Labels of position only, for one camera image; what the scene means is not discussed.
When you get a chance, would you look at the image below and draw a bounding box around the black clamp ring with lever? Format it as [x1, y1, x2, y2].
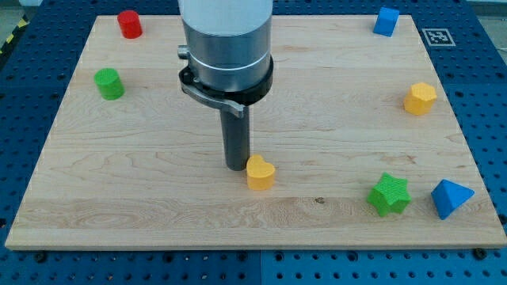
[178, 56, 274, 119]

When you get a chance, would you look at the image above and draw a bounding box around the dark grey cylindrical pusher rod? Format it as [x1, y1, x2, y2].
[220, 107, 250, 171]

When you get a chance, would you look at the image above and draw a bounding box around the yellow heart block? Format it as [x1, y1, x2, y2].
[246, 154, 276, 191]

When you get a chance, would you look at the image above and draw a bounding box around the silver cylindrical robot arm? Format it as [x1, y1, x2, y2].
[177, 0, 274, 171]

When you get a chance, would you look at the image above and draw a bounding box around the green star block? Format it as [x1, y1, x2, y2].
[367, 172, 411, 217]

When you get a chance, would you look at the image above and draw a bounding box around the light wooden board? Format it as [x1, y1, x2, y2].
[6, 15, 506, 251]

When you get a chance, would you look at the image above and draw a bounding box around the green cylinder block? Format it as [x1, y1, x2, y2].
[93, 68, 125, 101]

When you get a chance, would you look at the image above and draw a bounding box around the red cylinder block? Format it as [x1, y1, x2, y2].
[116, 9, 143, 39]

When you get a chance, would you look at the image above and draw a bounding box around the blue cube block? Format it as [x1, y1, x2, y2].
[373, 6, 400, 37]

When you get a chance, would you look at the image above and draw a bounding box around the yellow hexagon block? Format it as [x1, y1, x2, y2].
[403, 82, 437, 116]

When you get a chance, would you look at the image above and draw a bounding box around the black white fiducial marker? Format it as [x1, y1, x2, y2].
[422, 28, 456, 47]

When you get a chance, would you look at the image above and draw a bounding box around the blue pyramid block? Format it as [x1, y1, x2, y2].
[431, 179, 475, 220]

